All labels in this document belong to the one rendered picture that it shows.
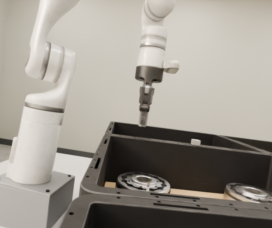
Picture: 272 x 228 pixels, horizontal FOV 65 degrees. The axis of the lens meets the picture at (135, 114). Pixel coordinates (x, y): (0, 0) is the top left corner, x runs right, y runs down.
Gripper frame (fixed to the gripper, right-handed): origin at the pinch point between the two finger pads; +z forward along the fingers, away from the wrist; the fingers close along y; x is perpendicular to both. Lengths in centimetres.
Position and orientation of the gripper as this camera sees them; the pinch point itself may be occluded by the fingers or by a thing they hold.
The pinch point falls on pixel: (142, 120)
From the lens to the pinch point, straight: 58.5
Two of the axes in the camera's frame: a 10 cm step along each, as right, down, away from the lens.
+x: 9.9, 1.3, -0.4
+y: -0.5, 0.3, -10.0
